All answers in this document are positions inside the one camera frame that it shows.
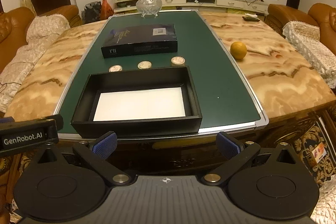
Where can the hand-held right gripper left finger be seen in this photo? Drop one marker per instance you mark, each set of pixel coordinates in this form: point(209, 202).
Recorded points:
point(105, 145)

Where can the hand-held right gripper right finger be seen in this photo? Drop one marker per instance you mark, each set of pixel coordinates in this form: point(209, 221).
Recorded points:
point(227, 145)

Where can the black box white lining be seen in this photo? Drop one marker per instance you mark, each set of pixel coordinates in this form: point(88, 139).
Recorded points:
point(131, 130)

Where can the round silver tin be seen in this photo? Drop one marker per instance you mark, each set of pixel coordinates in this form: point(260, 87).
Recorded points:
point(115, 69)
point(178, 61)
point(144, 65)

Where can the dark blue box lid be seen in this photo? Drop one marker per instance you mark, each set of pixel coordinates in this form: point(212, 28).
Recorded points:
point(136, 37)

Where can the marble desktop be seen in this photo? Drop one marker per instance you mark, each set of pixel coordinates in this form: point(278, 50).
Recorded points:
point(275, 77)

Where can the patterned carpet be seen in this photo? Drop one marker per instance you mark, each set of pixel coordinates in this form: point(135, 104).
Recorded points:
point(315, 140)

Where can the orange fruit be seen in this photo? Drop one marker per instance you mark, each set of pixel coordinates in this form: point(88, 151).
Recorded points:
point(238, 50)

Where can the white lace sofa cover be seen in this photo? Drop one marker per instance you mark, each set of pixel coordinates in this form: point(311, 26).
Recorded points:
point(309, 43)
point(39, 35)

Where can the brown leather sofa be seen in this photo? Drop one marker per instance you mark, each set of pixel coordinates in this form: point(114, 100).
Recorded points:
point(13, 27)
point(323, 19)

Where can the black remote control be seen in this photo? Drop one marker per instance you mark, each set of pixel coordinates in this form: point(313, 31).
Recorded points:
point(250, 19)

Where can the white tissue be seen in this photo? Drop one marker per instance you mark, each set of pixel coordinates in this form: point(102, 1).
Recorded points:
point(251, 14)

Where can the black bag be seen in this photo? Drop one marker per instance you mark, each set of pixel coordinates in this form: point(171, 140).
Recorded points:
point(92, 12)

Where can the red plastic bag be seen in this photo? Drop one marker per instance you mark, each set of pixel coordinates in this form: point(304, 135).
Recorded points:
point(107, 9)

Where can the cream television cabinet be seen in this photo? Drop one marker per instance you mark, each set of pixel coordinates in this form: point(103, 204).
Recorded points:
point(204, 1)

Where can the lidded crystal glass candy dish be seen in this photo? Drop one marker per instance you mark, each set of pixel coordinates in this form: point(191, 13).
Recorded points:
point(147, 5)

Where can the green board with metal frame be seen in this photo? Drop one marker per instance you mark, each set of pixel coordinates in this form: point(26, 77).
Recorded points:
point(223, 77)

